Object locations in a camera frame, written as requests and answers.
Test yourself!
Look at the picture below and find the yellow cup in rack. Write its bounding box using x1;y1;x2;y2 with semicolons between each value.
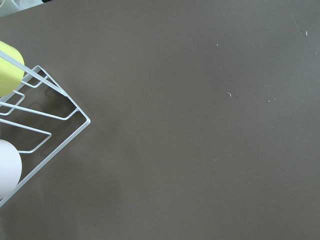
0;41;25;97

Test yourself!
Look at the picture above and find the white cup in rack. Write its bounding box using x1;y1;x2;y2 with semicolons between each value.
0;139;22;200

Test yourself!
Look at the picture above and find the white wire cup rack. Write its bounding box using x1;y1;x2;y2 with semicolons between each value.
0;51;91;206

